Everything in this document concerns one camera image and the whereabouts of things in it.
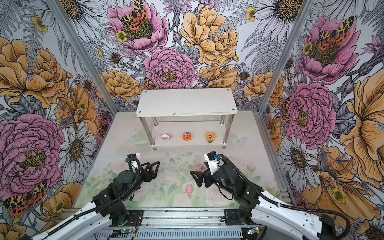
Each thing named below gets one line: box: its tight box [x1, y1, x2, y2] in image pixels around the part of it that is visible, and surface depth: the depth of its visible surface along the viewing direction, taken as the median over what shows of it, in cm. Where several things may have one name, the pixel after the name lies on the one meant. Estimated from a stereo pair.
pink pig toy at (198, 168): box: [194, 165, 203, 172], surface depth 92 cm
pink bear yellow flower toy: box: [206, 132, 216, 144], surface depth 96 cm
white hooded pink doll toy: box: [161, 134, 171, 143], surface depth 94 cm
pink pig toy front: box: [186, 184, 193, 195], surface depth 83 cm
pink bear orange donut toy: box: [182, 131, 192, 141], surface depth 96 cm
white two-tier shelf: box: [135, 88, 238, 150], surface depth 96 cm
